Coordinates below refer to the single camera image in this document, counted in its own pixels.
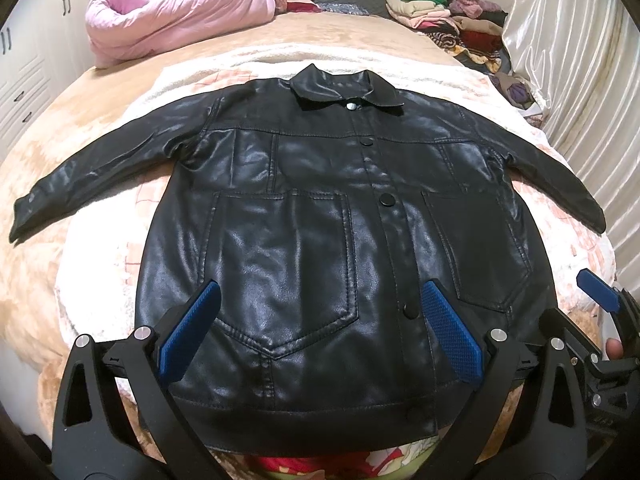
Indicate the white satin curtain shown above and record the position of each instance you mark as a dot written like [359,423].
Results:
[582,59]

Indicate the red floral fabric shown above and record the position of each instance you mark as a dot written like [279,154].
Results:
[399,462]

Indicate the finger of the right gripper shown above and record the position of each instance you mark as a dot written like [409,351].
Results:
[597,289]

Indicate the pile of folded clothes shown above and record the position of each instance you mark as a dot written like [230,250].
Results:
[471,31]

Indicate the black leather jacket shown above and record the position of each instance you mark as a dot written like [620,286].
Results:
[321,204]

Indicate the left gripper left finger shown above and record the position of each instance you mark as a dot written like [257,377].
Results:
[92,435]

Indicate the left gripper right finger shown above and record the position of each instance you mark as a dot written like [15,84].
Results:
[548,436]

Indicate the right hand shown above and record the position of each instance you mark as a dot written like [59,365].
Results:
[614,349]

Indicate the white peach patterned blanket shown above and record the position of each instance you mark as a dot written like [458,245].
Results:
[100,259]

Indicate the pink rolled quilt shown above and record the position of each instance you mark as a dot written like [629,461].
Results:
[125,30]

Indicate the white wardrobe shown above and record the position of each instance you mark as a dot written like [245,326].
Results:
[44,49]

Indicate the tan bed cover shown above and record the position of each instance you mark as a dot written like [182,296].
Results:
[75,124]

